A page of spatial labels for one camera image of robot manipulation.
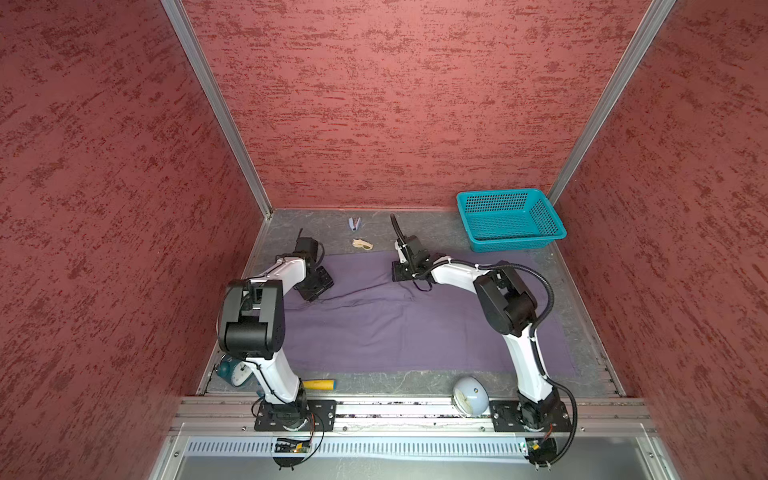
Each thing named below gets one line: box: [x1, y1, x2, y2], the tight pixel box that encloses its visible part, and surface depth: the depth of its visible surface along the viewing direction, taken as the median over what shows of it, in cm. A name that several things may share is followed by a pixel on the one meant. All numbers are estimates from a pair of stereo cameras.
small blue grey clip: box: [348, 217, 361, 232], surface depth 119 cm
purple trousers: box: [282, 252, 578, 376], surface depth 90 cm
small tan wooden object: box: [352, 238, 374, 250], surface depth 112 cm
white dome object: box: [452, 376, 489, 416], surface depth 72 cm
